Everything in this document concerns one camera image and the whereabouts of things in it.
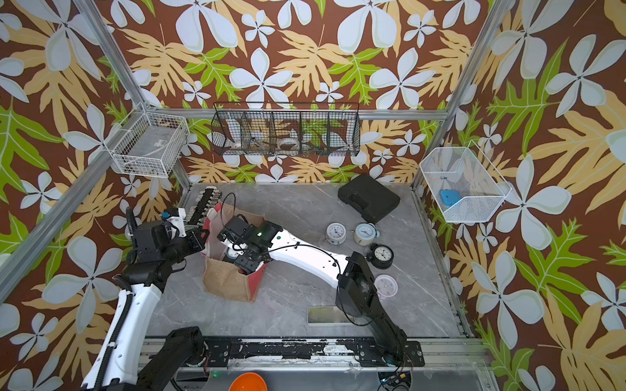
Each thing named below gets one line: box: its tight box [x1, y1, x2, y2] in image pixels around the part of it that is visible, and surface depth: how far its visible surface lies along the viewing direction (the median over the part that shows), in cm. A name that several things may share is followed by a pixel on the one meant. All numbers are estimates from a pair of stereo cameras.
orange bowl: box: [228, 371, 269, 391], surface depth 68 cm
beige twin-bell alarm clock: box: [351, 222, 381, 247], surface depth 100 cm
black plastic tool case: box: [338, 173, 401, 225], surface depth 113 cm
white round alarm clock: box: [326, 222, 347, 246], surface depth 100 cm
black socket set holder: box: [185, 185, 223, 227], surface depth 116 cm
